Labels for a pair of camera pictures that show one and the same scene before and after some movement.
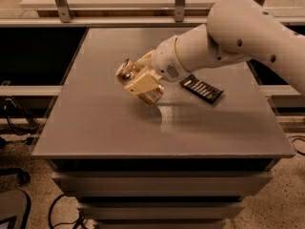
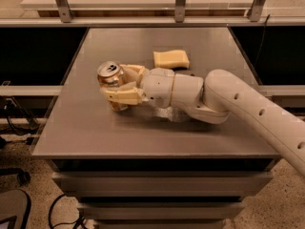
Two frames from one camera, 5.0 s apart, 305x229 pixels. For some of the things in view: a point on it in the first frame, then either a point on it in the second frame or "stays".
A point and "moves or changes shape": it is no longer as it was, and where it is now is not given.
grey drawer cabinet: x=178 y=163 stays
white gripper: x=166 y=61 → x=157 y=86
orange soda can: x=125 y=70 moves or changes shape
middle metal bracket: x=179 y=4 stays
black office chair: x=15 y=203 stays
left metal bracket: x=61 y=3 stays
